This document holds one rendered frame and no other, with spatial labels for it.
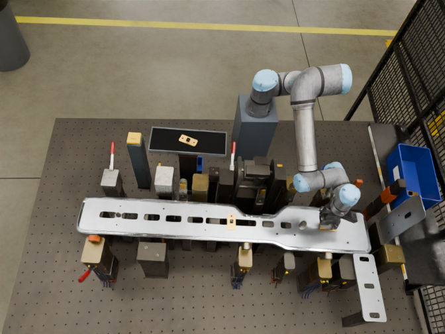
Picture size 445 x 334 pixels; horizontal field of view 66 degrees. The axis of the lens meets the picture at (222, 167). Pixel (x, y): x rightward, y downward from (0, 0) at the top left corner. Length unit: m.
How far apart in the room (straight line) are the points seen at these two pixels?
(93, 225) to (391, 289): 1.56
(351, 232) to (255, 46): 2.71
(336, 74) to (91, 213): 1.22
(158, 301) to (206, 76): 2.40
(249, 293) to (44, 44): 3.28
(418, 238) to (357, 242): 0.30
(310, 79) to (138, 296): 1.29
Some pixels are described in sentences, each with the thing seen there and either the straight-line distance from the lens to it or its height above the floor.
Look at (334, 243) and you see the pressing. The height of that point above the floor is 1.00.
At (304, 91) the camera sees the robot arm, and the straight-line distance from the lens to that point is 1.34.
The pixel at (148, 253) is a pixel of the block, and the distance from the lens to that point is 1.55.
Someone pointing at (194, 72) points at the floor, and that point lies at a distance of 3.63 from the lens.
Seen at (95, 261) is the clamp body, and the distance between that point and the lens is 1.55.
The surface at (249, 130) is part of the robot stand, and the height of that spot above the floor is 1.02.
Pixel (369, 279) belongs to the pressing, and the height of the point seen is 1.00.
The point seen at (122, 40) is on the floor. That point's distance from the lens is 4.04.
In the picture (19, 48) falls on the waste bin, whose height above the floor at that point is 0.19.
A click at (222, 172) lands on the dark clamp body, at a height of 1.08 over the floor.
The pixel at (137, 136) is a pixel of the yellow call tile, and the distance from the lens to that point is 1.68.
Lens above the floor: 2.51
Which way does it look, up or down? 59 degrees down
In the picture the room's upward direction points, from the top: 9 degrees clockwise
